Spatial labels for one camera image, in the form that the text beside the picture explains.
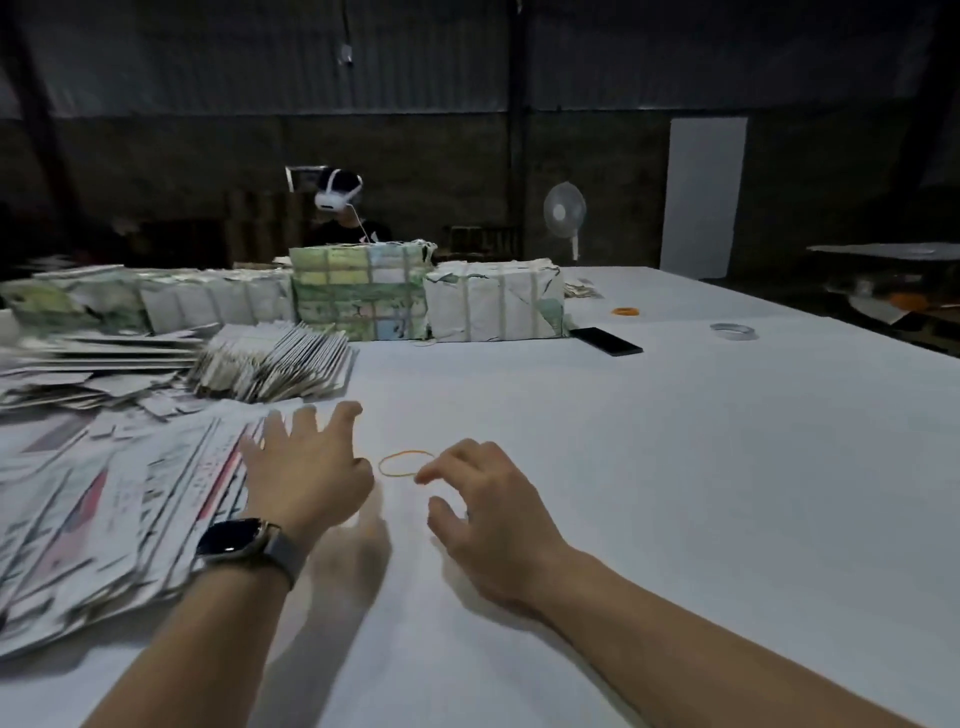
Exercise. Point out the person's left forearm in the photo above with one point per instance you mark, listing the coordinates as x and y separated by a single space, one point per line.
188 653

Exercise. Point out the fanned stack of white cartons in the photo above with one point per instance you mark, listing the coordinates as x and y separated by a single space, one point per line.
270 363

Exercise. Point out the pile of cartons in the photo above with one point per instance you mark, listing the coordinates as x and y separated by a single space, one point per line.
105 510

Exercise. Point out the black smartphone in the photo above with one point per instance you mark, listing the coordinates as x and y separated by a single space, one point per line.
606 341

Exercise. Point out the person's left hand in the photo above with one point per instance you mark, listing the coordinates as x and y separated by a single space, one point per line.
308 480

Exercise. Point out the small orange tape roll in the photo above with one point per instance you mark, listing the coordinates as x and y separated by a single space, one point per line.
626 311

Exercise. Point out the green printed wrapped bundle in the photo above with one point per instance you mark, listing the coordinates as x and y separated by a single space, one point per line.
360 293

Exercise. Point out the stack of brown cartons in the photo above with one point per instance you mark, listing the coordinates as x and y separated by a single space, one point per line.
267 225

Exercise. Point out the white tape roll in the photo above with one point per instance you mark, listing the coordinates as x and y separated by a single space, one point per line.
716 330

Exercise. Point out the grey band wristwatch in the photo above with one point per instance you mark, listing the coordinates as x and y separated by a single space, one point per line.
237 540

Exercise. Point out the person's right forearm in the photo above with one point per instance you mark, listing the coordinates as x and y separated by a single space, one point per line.
705 660

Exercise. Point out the white board panel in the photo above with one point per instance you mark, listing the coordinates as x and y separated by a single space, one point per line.
704 195

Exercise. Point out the row of white wrapped bundles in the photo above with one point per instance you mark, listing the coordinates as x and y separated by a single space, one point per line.
150 300

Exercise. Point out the dark wooden chair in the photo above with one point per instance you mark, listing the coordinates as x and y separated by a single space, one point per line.
480 242

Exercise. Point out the cluttered side table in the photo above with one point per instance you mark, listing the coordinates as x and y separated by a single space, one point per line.
885 293

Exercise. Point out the small white paper stack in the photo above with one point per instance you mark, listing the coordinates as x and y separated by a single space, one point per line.
581 287

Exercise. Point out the person's right hand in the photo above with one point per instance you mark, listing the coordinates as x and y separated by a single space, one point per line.
503 525

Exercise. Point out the white head-mounted camera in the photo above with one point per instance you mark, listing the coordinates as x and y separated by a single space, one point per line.
338 192

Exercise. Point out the white standing fan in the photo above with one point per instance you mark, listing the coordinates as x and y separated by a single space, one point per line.
566 207

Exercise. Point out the thin tan rubber band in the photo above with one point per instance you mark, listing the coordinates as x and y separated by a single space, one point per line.
380 464

